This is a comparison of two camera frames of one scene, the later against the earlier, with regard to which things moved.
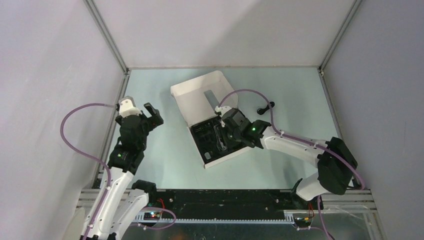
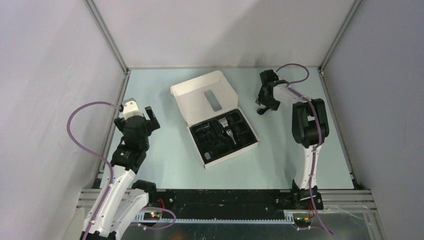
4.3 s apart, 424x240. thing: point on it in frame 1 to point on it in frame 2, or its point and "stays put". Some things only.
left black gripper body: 146,122 stays put
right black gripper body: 233,137 to 267,101
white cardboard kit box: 198,100 stays put
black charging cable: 261,111 stays put
